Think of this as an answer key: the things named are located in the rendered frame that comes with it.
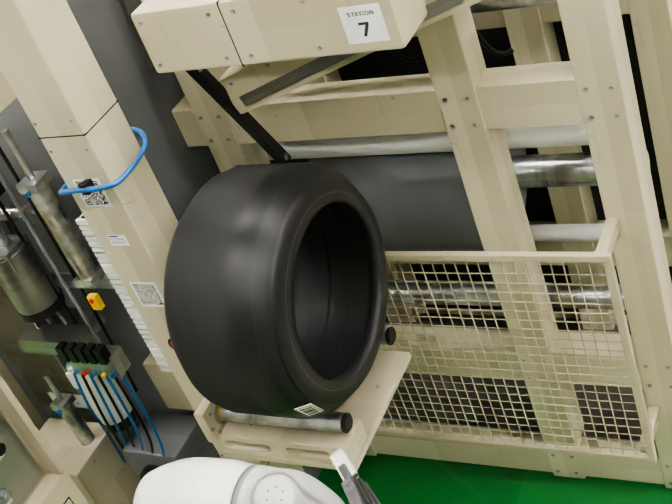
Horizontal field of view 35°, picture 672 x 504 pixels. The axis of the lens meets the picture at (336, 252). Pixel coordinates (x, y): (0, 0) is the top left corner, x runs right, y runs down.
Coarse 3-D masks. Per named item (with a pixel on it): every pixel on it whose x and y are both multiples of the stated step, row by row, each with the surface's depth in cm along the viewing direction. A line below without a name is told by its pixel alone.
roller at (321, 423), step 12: (228, 420) 252; (240, 420) 250; (252, 420) 248; (264, 420) 246; (276, 420) 244; (288, 420) 243; (300, 420) 241; (312, 420) 239; (324, 420) 238; (336, 420) 236; (348, 420) 237; (348, 432) 238
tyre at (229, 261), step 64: (256, 192) 219; (320, 192) 225; (192, 256) 217; (256, 256) 210; (320, 256) 263; (384, 256) 250; (192, 320) 217; (256, 320) 210; (320, 320) 262; (384, 320) 251; (256, 384) 216; (320, 384) 224
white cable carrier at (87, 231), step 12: (84, 228) 240; (96, 240) 241; (96, 252) 245; (108, 264) 245; (108, 276) 248; (120, 288) 249; (132, 312) 254; (144, 324) 256; (144, 336) 258; (156, 348) 260; (156, 360) 263
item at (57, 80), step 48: (0, 0) 202; (48, 0) 208; (0, 48) 210; (48, 48) 209; (48, 96) 214; (96, 96) 220; (48, 144) 224; (96, 144) 220; (144, 192) 234; (144, 240) 234; (192, 384) 262
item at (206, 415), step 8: (208, 400) 251; (200, 408) 250; (208, 408) 250; (216, 408) 252; (200, 416) 248; (208, 416) 250; (216, 416) 252; (200, 424) 251; (208, 424) 250; (216, 424) 253; (224, 424) 255; (208, 432) 252; (216, 432) 253; (208, 440) 254; (216, 440) 253
